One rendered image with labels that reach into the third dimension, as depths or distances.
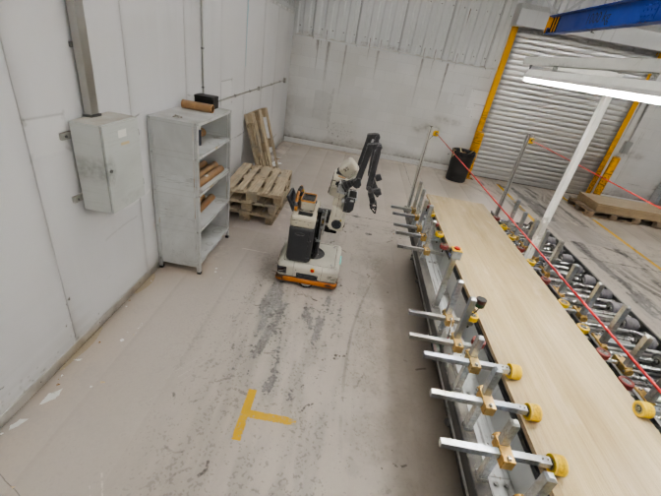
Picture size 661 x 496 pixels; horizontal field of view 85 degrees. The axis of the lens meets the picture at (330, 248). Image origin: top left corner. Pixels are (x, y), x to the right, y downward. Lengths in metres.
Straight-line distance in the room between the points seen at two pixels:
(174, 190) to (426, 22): 7.28
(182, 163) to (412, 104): 6.94
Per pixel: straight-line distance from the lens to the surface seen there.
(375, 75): 9.45
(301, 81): 9.58
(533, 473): 2.08
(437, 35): 9.57
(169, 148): 3.59
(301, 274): 3.81
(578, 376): 2.59
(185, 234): 3.87
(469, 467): 2.08
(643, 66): 2.15
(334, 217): 3.68
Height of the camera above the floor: 2.29
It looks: 29 degrees down
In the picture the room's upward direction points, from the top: 10 degrees clockwise
